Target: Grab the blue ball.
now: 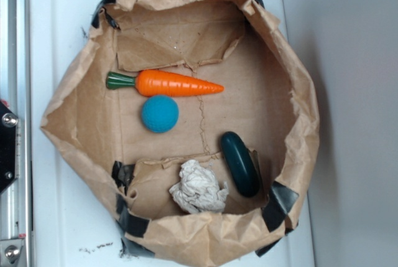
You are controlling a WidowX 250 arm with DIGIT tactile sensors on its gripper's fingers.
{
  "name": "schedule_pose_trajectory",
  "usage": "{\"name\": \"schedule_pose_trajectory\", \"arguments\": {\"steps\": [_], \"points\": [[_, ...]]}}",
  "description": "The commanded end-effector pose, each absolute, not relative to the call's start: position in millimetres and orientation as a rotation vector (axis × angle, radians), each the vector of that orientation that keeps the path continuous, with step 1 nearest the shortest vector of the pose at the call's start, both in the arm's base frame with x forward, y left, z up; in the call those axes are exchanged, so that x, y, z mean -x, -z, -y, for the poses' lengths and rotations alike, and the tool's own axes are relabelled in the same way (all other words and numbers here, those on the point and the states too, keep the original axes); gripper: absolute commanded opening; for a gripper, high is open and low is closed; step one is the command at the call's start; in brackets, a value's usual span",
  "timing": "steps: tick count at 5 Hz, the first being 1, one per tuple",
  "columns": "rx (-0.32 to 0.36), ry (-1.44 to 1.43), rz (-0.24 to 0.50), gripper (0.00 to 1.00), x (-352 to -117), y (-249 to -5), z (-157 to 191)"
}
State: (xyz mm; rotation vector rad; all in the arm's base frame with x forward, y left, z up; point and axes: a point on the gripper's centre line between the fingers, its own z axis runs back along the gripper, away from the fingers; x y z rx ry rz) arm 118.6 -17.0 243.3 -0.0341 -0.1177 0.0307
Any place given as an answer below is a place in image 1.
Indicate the blue ball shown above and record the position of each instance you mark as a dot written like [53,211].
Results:
[160,113]

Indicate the aluminium frame rail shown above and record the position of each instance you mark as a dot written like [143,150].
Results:
[16,201]

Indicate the black mounting bracket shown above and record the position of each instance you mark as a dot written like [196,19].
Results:
[8,140]

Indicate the orange toy carrot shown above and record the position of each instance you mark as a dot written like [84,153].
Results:
[155,82]

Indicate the crumpled white paper towel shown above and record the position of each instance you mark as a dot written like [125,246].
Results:
[199,190]

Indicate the dark green toy cucumber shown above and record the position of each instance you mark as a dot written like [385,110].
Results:
[240,164]

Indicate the metal corner bracket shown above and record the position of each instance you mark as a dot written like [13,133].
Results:
[13,252]

